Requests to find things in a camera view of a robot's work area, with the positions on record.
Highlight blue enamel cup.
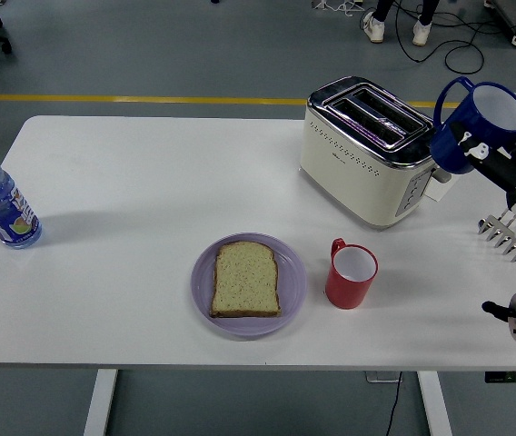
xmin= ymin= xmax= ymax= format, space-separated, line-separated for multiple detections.
xmin=429 ymin=75 xmax=516 ymax=176

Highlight red enamel cup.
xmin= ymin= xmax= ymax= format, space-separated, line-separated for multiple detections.
xmin=324 ymin=237 xmax=380 ymax=312

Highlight slice of toast bread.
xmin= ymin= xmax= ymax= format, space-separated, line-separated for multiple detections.
xmin=209 ymin=242 xmax=283 ymax=319

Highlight metal toast rack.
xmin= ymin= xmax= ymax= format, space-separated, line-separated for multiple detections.
xmin=476 ymin=209 xmax=516 ymax=263

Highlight white paper sheet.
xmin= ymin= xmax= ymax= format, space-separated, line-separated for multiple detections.
xmin=423 ymin=168 xmax=455 ymax=203

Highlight cream and chrome toaster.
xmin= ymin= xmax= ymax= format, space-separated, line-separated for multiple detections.
xmin=298 ymin=75 xmax=452 ymax=233

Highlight white table leg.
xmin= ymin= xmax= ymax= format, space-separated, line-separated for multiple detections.
xmin=83 ymin=370 xmax=119 ymax=436
xmin=416 ymin=371 xmax=453 ymax=436

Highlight person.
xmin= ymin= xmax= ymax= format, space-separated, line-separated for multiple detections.
xmin=361 ymin=0 xmax=441 ymax=47

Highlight purple plate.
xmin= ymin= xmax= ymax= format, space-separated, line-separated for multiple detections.
xmin=190 ymin=232 xmax=308 ymax=338

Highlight yellow floor tape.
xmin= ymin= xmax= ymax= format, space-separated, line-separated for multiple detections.
xmin=0 ymin=94 xmax=516 ymax=112

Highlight plastic bottle with blue cap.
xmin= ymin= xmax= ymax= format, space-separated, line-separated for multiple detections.
xmin=0 ymin=144 xmax=44 ymax=250

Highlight black floor cable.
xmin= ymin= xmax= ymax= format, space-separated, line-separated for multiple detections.
xmin=393 ymin=0 xmax=516 ymax=75

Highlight grey bracket under table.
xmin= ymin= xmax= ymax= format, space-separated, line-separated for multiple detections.
xmin=365 ymin=372 xmax=403 ymax=385

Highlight black cable under table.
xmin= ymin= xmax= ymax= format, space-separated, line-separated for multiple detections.
xmin=383 ymin=372 xmax=403 ymax=436

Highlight white floor cables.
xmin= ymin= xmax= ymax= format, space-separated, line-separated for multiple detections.
xmin=310 ymin=0 xmax=367 ymax=17

